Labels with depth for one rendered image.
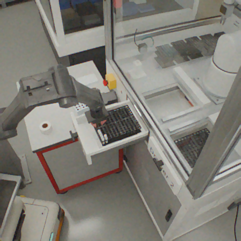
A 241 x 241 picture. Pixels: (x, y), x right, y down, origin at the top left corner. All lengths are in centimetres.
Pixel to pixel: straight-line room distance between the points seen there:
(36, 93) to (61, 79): 7
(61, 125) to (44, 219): 66
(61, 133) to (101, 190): 78
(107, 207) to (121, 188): 20
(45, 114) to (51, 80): 99
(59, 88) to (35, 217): 131
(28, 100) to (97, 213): 153
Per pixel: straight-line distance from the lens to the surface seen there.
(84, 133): 140
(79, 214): 209
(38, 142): 152
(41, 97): 65
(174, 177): 118
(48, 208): 185
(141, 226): 204
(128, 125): 134
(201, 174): 98
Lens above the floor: 196
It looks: 51 degrees down
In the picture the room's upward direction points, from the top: straight up
